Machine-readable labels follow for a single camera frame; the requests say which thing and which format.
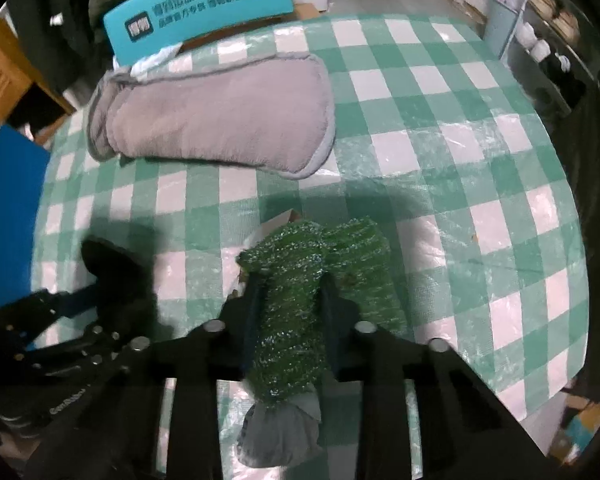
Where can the wooden louvred wardrobe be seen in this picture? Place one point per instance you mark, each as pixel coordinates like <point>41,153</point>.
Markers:
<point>10,75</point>

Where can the pale blue shoe rack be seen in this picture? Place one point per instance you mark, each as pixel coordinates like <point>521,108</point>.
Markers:
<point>545,40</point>

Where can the blue cardboard box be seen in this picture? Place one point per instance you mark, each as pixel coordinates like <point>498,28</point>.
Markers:
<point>10,210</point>

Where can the green checked tablecloth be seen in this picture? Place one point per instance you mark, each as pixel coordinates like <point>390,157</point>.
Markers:
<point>430,160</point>

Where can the pair of white shoes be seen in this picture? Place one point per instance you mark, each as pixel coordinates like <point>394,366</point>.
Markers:
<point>532,42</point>

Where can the black hanging jacket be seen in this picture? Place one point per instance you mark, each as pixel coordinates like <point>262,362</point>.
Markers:
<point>55,25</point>

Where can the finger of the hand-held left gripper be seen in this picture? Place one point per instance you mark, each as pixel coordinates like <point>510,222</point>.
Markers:
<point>75,301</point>
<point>90,347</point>

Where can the small white label card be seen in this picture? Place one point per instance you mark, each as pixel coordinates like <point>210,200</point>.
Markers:
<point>279,221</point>

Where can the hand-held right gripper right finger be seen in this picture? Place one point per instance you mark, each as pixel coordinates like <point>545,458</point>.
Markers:
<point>345,340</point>

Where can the pair of black boots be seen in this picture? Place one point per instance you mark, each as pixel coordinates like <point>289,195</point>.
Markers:
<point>560,85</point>

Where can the pair of beige shoes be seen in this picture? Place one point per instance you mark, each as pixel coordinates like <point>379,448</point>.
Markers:
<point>555,15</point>

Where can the green glitter scouring pad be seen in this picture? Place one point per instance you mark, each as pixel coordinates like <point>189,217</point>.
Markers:
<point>290,310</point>

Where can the teal printed box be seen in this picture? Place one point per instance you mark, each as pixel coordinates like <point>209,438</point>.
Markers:
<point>195,5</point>

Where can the small teal cardboard box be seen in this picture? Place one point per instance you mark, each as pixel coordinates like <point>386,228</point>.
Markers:
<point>582,432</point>

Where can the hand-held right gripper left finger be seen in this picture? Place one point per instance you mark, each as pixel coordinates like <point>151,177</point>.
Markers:
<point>237,320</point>

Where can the grey-blue cloth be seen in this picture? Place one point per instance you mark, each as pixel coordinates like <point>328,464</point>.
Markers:
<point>280,435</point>

